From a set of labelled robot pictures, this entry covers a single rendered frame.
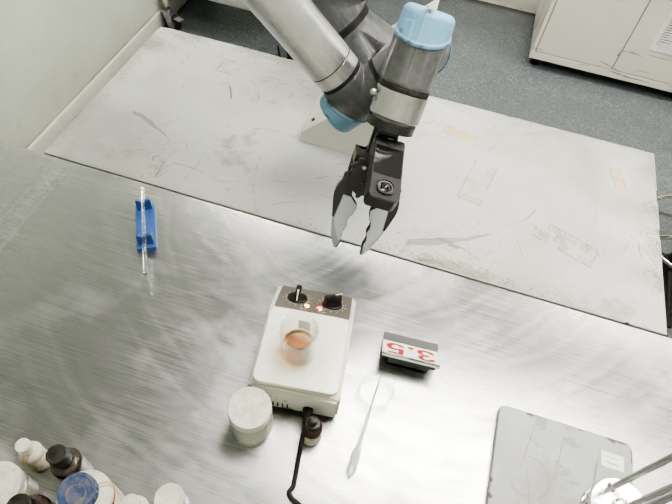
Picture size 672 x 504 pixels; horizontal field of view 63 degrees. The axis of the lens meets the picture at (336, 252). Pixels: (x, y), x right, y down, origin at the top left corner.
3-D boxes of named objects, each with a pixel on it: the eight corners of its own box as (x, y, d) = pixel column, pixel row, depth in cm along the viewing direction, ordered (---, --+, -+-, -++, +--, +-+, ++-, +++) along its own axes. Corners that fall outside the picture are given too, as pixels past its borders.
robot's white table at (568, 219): (201, 244, 208) (159, 24, 136) (516, 339, 195) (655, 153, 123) (136, 354, 180) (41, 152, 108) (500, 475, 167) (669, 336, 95)
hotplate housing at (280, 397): (278, 292, 93) (278, 265, 87) (355, 306, 93) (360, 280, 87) (245, 419, 80) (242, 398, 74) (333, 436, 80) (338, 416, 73)
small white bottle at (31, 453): (28, 457, 75) (7, 440, 69) (50, 447, 76) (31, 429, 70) (33, 476, 73) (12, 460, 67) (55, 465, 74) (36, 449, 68)
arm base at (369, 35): (351, 58, 124) (323, 22, 119) (406, 24, 114) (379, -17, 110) (334, 97, 114) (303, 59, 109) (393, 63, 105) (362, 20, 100)
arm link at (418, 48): (461, 19, 77) (457, 17, 69) (432, 96, 82) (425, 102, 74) (408, 1, 78) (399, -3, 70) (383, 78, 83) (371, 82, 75)
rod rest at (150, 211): (136, 209, 101) (132, 196, 99) (155, 207, 102) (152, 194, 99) (137, 252, 96) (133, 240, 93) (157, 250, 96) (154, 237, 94)
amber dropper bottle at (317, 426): (296, 432, 80) (298, 415, 74) (314, 422, 81) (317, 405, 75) (306, 451, 78) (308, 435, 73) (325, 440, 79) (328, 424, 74)
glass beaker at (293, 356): (276, 338, 79) (275, 310, 73) (313, 333, 80) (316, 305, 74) (281, 377, 76) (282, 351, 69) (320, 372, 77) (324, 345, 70)
